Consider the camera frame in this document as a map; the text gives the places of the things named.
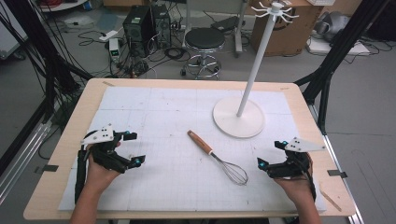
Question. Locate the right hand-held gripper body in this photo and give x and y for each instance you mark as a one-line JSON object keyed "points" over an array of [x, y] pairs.
{"points": [[303, 145]]}

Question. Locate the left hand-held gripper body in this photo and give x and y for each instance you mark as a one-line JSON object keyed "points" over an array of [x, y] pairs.
{"points": [[102, 134]]}

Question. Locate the white hook stand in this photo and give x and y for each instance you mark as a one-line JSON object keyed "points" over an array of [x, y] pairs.
{"points": [[238, 119]]}

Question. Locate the person's left hand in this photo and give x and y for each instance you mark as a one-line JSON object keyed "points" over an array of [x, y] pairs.
{"points": [[100, 176]]}

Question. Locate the person's right hand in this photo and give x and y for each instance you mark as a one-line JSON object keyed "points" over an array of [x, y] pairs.
{"points": [[297, 188]]}

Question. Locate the white grid mat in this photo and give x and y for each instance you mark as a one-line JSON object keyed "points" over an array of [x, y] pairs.
{"points": [[174, 174]]}

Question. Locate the grey tape strip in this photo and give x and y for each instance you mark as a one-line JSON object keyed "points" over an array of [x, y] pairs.
{"points": [[336, 173], [46, 168]]}

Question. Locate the thin wooden stick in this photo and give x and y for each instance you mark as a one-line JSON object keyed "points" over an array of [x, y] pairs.
{"points": [[330, 200]]}

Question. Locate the small white device green display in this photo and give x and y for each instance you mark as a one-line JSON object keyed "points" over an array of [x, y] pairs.
{"points": [[114, 49]]}

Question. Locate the white power strip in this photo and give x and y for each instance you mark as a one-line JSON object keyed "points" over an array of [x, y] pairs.
{"points": [[108, 35]]}

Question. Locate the white flat board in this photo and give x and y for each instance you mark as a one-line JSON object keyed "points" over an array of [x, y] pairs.
{"points": [[336, 48]]}

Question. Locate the large black computer tower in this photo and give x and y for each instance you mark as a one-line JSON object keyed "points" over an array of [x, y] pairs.
{"points": [[137, 28]]}

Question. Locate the cardboard box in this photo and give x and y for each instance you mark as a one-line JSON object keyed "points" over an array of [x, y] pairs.
{"points": [[286, 34]]}

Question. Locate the slim black computer tower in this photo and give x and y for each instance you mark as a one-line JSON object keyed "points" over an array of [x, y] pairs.
{"points": [[162, 25]]}

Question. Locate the black round stool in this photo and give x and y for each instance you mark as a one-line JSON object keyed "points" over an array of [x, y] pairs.
{"points": [[204, 39]]}

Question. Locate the grey metal stand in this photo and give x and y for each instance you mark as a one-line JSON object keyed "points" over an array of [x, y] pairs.
{"points": [[239, 28]]}

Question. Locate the grey rounded device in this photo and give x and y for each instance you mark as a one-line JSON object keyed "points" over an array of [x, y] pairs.
{"points": [[331, 25]]}

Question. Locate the black flat case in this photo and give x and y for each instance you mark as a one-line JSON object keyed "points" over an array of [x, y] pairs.
{"points": [[224, 24]]}

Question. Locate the aluminium rail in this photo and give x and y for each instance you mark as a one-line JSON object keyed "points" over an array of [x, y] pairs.
{"points": [[336, 161], [21, 161]]}

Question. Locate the black metal frame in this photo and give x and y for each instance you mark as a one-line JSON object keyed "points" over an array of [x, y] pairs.
{"points": [[336, 53], [49, 62]]}

